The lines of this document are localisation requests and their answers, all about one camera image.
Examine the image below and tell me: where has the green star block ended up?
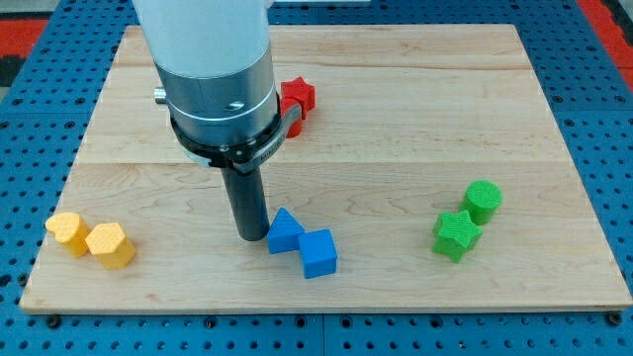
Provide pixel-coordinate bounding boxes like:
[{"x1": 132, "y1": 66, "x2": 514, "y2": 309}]
[{"x1": 432, "y1": 210, "x2": 484, "y2": 263}]

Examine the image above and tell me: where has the blue triangle block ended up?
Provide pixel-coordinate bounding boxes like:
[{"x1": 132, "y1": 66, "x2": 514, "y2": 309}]
[{"x1": 266, "y1": 208, "x2": 306, "y2": 254}]

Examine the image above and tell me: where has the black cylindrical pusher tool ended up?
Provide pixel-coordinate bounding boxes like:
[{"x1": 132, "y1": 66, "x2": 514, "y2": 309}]
[{"x1": 221, "y1": 168, "x2": 270, "y2": 241}]

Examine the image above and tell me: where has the red star block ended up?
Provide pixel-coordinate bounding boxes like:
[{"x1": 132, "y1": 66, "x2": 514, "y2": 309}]
[{"x1": 281, "y1": 76, "x2": 316, "y2": 120}]

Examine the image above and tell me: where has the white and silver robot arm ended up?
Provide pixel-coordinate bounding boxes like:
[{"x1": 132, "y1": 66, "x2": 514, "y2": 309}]
[{"x1": 133, "y1": 0, "x2": 302, "y2": 173}]

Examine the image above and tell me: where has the wooden board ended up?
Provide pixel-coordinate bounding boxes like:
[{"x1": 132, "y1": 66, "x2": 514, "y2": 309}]
[{"x1": 20, "y1": 25, "x2": 632, "y2": 314}]

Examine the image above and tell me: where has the yellow hexagon block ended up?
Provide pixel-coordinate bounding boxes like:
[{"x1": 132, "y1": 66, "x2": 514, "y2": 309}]
[{"x1": 85, "y1": 222, "x2": 136, "y2": 270}]

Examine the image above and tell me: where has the yellow heart block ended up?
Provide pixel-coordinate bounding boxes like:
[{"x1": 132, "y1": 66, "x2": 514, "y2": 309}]
[{"x1": 45, "y1": 213, "x2": 91, "y2": 258}]

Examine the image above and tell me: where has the blue cube block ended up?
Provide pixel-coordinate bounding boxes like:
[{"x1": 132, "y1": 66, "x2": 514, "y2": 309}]
[{"x1": 298, "y1": 229, "x2": 338, "y2": 279}]

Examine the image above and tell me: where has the green cylinder block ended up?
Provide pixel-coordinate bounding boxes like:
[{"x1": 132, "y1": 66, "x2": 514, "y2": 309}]
[{"x1": 460, "y1": 180, "x2": 502, "y2": 225}]

